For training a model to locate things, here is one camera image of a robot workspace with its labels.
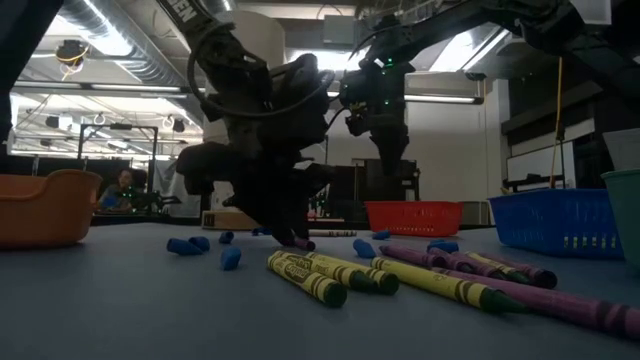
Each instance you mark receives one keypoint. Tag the black cabinet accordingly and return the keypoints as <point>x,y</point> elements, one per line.
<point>360,195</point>

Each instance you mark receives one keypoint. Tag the silver ventilation duct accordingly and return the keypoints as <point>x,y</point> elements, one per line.
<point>125,40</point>

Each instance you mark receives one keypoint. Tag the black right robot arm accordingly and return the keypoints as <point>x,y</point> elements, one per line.
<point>500,20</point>

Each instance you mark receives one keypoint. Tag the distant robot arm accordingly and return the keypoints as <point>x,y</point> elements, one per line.
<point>155,200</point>

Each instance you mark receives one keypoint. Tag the white shade table lamp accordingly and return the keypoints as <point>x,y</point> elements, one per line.
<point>265,37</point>

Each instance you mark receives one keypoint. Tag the grey hanging sheet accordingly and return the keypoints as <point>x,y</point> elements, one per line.
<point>165,175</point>

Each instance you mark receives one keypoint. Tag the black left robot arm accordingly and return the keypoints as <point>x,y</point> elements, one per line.
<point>215,45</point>

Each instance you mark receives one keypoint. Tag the black metal frame stand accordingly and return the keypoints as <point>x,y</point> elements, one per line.
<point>120,126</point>

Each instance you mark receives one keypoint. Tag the long ceiling light fixture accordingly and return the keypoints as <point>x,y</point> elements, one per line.
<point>440,99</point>

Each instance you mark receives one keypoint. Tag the purple crayon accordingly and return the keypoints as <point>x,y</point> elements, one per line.
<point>465,264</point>
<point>540,276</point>
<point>306,244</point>
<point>575,305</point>
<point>410,256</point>

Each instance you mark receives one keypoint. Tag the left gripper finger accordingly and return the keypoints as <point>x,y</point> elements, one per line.
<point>285,230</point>
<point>303,217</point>

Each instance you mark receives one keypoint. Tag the grey box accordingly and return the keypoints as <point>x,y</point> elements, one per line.
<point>477,214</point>

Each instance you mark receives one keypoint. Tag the whiteboard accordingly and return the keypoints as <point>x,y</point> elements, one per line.
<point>535,165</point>

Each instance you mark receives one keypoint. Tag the yellow-green crayon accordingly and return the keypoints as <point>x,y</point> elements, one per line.
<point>387,282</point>
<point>500,268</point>
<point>440,285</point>
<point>305,280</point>
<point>320,267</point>

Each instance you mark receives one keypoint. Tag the teal plastic bin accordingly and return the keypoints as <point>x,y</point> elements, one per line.
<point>625,220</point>

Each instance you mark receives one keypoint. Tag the white crayon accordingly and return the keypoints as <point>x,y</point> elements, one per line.
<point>335,233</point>

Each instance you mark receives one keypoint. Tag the person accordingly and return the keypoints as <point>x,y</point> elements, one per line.
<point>120,187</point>

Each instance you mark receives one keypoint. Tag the red slotted basket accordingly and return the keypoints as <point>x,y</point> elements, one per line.
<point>415,218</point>

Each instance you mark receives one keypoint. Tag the blue eraser cap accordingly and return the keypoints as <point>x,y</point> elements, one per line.
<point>439,241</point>
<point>202,243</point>
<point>177,247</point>
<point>260,231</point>
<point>231,258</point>
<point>381,235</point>
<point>442,248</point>
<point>364,249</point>
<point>226,237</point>

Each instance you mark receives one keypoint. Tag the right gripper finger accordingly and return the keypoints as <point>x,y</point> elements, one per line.
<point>396,152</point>
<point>382,155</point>

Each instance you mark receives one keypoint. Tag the blue slotted basket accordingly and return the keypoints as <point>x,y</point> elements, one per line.
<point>550,215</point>

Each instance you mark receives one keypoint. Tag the orange plastic bin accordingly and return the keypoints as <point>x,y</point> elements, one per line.
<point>45,210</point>

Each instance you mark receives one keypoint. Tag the black ceiling reel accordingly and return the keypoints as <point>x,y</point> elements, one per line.
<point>71,52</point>

